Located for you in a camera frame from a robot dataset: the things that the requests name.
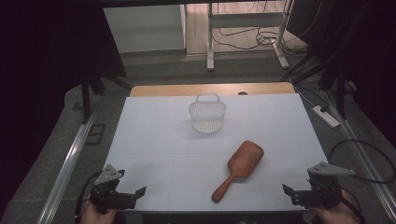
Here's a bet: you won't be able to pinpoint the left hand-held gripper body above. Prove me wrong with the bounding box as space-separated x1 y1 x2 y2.
90 163 138 215

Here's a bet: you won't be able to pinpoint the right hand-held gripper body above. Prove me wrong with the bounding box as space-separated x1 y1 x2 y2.
291 161 356 209

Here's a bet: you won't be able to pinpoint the wooden paddle hairbrush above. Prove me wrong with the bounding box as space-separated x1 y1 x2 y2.
211 140 265 204

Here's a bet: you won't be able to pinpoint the white plastic mesh basket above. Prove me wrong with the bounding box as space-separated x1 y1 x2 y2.
188 91 227 135

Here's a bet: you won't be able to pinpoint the person's left hand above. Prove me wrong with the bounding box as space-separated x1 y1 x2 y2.
79 200 118 224

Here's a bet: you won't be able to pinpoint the person's right hand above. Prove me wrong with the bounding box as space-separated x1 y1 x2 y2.
310 189 361 224

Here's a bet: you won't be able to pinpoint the dark floor socket plate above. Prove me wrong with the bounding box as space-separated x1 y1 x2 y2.
84 123 107 147

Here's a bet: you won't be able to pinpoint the white power strip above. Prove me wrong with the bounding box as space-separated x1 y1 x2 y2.
311 105 341 129

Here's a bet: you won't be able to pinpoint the black stand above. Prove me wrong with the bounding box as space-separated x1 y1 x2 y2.
79 62 133 125
279 51 357 120

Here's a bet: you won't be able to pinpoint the wooden table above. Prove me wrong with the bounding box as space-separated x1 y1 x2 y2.
129 81 296 98

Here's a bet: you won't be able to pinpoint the white cabinet panel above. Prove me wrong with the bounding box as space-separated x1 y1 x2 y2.
103 4 187 54

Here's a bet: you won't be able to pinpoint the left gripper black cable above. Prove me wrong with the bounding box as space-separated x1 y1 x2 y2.
74 169 105 219

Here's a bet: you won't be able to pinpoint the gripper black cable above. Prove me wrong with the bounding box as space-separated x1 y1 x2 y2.
341 187 366 224
74 169 105 219

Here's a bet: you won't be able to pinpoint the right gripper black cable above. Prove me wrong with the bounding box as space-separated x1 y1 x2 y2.
341 187 366 224

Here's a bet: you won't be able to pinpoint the metal floor rail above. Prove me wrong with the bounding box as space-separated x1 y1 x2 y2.
35 95 105 224
321 90 396 220

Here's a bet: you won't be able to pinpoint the black cable loop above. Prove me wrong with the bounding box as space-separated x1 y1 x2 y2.
328 138 396 185

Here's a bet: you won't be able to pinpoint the black floor cables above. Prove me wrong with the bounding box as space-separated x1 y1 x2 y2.
212 25 310 56

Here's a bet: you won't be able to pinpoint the white desk frame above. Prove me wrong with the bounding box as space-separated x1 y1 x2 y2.
206 0 291 72

